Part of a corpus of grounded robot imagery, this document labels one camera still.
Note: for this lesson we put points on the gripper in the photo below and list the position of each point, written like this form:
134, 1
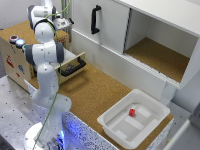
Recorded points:
63, 23

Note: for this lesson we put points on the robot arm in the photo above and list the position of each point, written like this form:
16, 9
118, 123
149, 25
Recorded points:
46, 76

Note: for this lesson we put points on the pink block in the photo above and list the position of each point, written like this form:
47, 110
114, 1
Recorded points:
132, 112

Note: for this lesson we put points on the wooden drawer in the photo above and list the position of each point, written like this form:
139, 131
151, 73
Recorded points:
71, 60

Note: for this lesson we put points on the green button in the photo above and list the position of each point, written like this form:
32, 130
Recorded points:
24, 47

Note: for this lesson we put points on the blue button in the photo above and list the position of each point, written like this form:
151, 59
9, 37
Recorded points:
20, 42

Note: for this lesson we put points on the white sliding door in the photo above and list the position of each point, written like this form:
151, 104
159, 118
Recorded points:
113, 23

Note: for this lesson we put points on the red button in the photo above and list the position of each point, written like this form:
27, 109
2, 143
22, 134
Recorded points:
13, 39

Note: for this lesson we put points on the white cabinet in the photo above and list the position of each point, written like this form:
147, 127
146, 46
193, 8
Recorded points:
113, 63

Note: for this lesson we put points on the wooden drawer box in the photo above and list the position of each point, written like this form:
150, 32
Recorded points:
13, 68

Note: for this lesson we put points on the white plastic box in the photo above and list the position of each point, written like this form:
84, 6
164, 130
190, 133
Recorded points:
133, 125

